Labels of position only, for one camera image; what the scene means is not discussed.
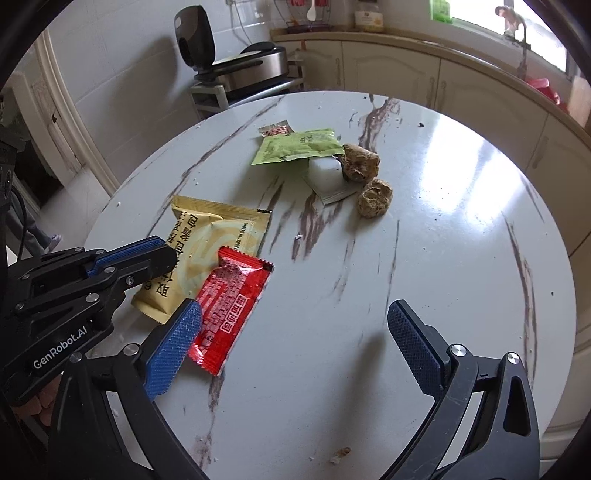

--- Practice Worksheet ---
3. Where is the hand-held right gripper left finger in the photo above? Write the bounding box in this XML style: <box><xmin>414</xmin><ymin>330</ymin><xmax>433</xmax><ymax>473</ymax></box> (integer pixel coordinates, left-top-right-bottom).
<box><xmin>46</xmin><ymin>298</ymin><xmax>208</xmax><ymax>480</ymax></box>

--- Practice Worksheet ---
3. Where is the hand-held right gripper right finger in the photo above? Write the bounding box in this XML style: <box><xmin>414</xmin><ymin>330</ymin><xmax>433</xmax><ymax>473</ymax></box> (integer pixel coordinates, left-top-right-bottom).
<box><xmin>383</xmin><ymin>299</ymin><xmax>541</xmax><ymax>480</ymax></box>

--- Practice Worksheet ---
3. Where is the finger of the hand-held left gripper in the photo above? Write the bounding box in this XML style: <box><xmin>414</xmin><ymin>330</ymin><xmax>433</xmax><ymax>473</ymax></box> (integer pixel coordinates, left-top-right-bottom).
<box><xmin>13</xmin><ymin>246</ymin><xmax>179</xmax><ymax>325</ymax></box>
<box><xmin>9</xmin><ymin>235</ymin><xmax>168</xmax><ymax>283</ymax></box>

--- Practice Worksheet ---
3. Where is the yellow snack wrapper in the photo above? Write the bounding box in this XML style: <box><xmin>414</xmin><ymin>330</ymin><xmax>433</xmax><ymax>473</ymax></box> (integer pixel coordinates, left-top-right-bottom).
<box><xmin>131</xmin><ymin>195</ymin><xmax>273</xmax><ymax>324</ymax></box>

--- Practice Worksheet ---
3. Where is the red snack wrapper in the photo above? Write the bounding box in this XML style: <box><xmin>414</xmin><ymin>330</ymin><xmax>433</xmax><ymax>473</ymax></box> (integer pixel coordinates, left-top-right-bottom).
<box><xmin>187</xmin><ymin>246</ymin><xmax>274</xmax><ymax>377</ymax></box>

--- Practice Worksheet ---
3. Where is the person's left hand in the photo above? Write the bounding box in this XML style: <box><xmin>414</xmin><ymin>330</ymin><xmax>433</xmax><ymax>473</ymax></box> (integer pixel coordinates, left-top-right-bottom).
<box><xmin>11</xmin><ymin>376</ymin><xmax>63</xmax><ymax>428</ymax></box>

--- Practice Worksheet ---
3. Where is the white marble round table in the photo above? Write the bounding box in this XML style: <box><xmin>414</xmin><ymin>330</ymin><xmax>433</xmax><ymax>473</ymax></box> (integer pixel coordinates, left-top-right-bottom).
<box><xmin>83</xmin><ymin>91</ymin><xmax>580</xmax><ymax>480</ymax></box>

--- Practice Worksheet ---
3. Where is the silver torn wrapper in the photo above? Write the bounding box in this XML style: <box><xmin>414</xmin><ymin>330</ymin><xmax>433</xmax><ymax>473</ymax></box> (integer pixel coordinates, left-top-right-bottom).
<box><xmin>302</xmin><ymin>171</ymin><xmax>358</xmax><ymax>205</ymax></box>

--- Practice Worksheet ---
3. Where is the white rolling rack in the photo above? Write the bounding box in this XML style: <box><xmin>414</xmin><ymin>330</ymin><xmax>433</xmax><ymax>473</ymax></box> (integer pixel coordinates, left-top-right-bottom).
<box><xmin>188</xmin><ymin>76</ymin><xmax>306</xmax><ymax>121</ymax></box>

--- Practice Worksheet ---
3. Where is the small red patterned wrapper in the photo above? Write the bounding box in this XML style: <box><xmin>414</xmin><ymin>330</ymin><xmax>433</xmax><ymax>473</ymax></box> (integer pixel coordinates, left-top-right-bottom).
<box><xmin>257</xmin><ymin>121</ymin><xmax>296</xmax><ymax>138</ymax></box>

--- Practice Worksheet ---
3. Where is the green snack wrapper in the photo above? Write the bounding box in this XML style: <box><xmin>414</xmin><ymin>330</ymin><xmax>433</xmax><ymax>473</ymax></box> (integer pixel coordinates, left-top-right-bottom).
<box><xmin>250</xmin><ymin>128</ymin><xmax>346</xmax><ymax>166</ymax></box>

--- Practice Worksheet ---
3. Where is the brown crumpled paper ball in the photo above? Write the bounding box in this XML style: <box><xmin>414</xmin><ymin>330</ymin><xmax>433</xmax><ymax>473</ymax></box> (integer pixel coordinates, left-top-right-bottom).
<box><xmin>341</xmin><ymin>143</ymin><xmax>382</xmax><ymax>182</ymax></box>

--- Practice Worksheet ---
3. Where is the white plastic tray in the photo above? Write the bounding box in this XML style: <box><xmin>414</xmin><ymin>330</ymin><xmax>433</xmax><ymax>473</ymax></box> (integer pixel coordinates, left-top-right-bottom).
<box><xmin>307</xmin><ymin>157</ymin><xmax>345</xmax><ymax>193</ymax></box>

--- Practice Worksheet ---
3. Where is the silver electric griddle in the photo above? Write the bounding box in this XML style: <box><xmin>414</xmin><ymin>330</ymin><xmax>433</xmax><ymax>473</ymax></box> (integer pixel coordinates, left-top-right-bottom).
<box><xmin>213</xmin><ymin>41</ymin><xmax>290</xmax><ymax>101</ymax></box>

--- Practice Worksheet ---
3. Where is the black round appliance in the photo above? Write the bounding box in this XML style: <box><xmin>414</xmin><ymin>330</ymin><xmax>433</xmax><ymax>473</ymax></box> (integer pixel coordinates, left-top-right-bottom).
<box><xmin>174</xmin><ymin>6</ymin><xmax>218</xmax><ymax>85</ymax></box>

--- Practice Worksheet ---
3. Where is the red plastic container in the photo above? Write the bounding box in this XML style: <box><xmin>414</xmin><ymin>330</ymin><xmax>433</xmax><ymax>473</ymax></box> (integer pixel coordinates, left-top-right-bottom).
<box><xmin>526</xmin><ymin>78</ymin><xmax>563</xmax><ymax>105</ymax></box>

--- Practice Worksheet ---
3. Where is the kitchen window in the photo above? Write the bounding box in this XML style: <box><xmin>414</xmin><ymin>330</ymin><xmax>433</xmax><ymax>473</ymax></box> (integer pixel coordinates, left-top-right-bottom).
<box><xmin>450</xmin><ymin>0</ymin><xmax>570</xmax><ymax>72</ymax></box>

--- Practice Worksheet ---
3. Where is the green packet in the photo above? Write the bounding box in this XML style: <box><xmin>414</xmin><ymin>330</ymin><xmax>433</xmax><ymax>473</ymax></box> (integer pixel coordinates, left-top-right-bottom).
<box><xmin>429</xmin><ymin>0</ymin><xmax>454</xmax><ymax>25</ymax></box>

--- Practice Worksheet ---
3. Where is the pink figurine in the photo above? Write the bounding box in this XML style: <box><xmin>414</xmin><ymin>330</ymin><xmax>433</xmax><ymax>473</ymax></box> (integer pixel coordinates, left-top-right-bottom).
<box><xmin>495</xmin><ymin>6</ymin><xmax>528</xmax><ymax>38</ymax></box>

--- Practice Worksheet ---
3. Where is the wire rack with red bowls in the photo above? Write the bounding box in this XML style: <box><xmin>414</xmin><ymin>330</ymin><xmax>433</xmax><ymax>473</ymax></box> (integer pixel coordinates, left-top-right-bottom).
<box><xmin>276</xmin><ymin>0</ymin><xmax>339</xmax><ymax>29</ymax></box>

